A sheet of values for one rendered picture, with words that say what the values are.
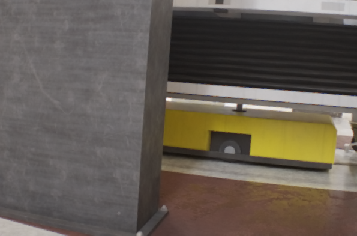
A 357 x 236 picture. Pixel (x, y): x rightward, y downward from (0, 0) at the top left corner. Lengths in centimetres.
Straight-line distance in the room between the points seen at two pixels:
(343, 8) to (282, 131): 80
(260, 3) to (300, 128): 76
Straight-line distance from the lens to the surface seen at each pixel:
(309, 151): 243
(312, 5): 198
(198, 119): 250
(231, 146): 253
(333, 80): 227
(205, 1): 204
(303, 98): 212
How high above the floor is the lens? 46
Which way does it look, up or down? 2 degrees down
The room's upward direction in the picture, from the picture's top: 4 degrees clockwise
